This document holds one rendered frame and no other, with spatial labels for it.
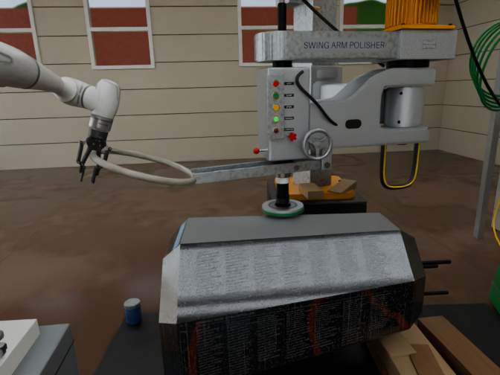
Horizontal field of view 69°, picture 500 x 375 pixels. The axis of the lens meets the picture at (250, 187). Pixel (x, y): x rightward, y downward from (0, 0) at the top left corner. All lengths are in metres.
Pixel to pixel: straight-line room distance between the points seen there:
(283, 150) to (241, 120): 6.03
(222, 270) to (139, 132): 6.46
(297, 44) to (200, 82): 6.03
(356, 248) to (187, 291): 0.74
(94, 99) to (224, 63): 6.14
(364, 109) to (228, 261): 0.96
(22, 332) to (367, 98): 1.60
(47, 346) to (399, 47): 1.78
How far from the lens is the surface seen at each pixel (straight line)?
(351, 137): 1.85
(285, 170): 1.78
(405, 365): 1.96
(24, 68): 1.23
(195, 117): 7.69
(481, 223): 4.07
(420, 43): 1.99
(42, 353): 1.14
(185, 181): 1.60
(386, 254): 1.71
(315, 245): 1.63
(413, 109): 2.01
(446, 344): 2.35
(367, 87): 1.87
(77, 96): 1.70
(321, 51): 1.76
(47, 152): 8.42
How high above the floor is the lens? 1.43
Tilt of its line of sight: 15 degrees down
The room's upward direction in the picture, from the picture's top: 2 degrees counter-clockwise
